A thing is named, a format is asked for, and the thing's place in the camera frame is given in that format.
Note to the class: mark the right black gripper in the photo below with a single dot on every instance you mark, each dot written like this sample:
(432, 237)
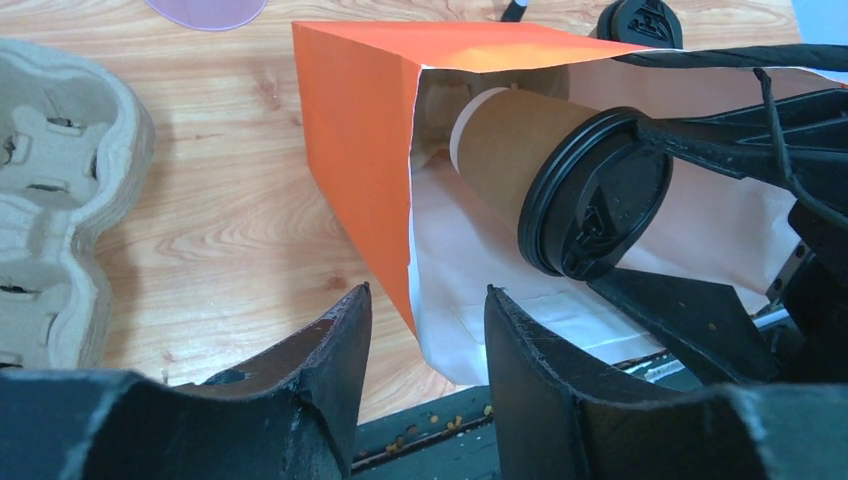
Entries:
(704, 324)

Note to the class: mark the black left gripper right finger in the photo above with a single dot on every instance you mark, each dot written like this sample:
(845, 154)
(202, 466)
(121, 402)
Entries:
(561, 413)

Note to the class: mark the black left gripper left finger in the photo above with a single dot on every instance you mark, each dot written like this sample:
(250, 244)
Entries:
(289, 412)

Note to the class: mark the black plastic cup lid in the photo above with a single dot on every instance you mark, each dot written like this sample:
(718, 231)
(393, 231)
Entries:
(593, 197)

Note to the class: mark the brown paper cup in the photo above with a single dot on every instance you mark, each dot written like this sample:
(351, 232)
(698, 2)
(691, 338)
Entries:
(502, 138)

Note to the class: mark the orange paper bag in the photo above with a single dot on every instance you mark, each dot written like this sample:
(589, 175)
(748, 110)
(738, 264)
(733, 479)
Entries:
(379, 102)

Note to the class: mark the grey pulp cup carrier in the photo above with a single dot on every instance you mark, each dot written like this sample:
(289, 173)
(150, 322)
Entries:
(76, 147)

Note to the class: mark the pink translucent straw holder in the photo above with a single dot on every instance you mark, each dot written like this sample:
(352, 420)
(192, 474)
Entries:
(209, 15)

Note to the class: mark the silver camera tripod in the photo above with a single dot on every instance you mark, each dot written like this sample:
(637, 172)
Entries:
(514, 11)

